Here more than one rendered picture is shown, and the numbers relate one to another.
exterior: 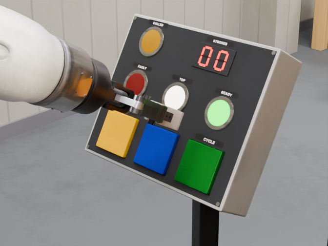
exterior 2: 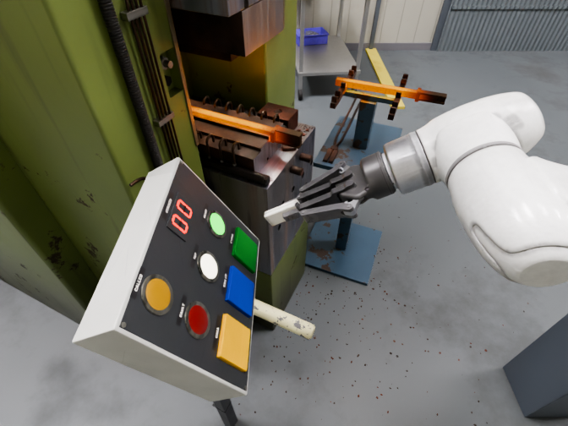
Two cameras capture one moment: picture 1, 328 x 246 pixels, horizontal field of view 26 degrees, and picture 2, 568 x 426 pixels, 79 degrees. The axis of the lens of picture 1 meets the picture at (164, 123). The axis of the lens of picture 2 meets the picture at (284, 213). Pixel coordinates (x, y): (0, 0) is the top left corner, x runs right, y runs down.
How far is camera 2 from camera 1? 1.35 m
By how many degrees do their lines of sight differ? 99
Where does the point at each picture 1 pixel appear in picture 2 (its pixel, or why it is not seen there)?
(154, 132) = (233, 289)
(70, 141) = not seen: outside the picture
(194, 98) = (208, 245)
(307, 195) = not seen: outside the picture
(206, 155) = (242, 240)
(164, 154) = (244, 280)
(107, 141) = (243, 353)
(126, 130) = (235, 325)
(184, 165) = (248, 261)
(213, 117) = (221, 228)
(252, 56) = (182, 180)
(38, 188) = not seen: outside the picture
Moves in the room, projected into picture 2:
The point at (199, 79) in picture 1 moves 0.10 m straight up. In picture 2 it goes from (195, 236) to (182, 193)
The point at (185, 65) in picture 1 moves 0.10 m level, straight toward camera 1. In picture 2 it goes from (183, 250) to (234, 221)
